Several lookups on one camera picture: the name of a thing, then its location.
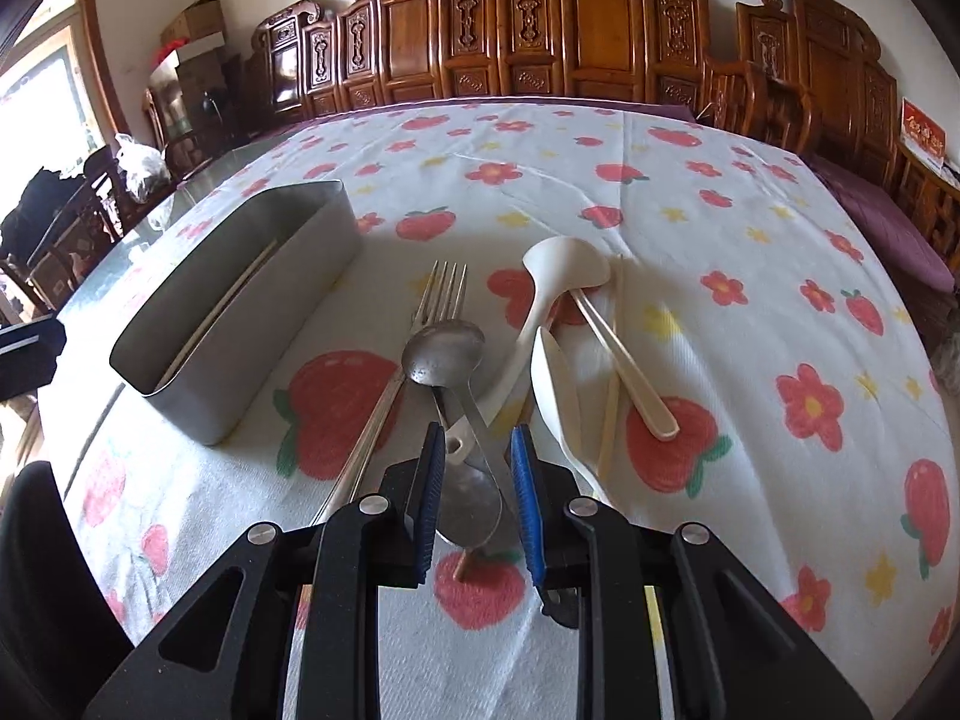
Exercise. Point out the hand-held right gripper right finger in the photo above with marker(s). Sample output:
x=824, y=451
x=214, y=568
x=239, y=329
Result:
x=523, y=495

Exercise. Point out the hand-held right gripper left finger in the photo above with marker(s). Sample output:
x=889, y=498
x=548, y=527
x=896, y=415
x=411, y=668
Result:
x=431, y=480

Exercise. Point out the metal spoon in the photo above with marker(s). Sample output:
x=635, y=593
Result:
x=442, y=352
x=469, y=506

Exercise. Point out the brown wooden chopstick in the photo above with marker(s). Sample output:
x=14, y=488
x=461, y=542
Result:
x=465, y=564

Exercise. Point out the white plastic knife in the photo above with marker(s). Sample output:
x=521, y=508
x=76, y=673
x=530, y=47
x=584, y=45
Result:
x=555, y=405

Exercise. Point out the light wooden chopstick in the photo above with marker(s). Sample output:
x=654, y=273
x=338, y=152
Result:
x=609, y=405
x=225, y=300

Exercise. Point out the metal fork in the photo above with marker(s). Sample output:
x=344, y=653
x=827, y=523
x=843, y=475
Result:
x=442, y=296

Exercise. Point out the white plastic ladle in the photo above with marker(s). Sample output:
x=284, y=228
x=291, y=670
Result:
x=566, y=262

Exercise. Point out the grey metal utensil box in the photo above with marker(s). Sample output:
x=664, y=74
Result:
x=300, y=270

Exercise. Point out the dark wooden chair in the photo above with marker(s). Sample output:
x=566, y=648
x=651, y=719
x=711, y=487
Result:
x=82, y=232

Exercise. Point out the white plastic bag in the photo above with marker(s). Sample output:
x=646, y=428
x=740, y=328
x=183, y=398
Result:
x=139, y=165

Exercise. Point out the floral strawberry tablecloth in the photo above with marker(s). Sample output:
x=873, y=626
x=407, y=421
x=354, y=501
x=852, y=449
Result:
x=675, y=225

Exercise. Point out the cardboard boxes stack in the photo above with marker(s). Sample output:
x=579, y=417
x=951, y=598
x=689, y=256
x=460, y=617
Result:
x=196, y=37

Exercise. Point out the long purple seat cushion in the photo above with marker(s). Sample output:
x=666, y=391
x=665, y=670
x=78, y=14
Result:
x=525, y=103

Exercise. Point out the clear plastic bag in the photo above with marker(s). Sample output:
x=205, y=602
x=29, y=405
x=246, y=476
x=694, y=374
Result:
x=949, y=364

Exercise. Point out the wooden side table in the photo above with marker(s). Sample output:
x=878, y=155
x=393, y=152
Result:
x=934, y=202

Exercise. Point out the carved wooden bench with armrests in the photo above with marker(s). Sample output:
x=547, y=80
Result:
x=817, y=60

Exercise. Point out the red sign card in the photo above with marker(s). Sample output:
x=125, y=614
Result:
x=924, y=131

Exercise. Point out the window with wooden frame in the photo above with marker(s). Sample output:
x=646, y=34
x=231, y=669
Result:
x=45, y=90

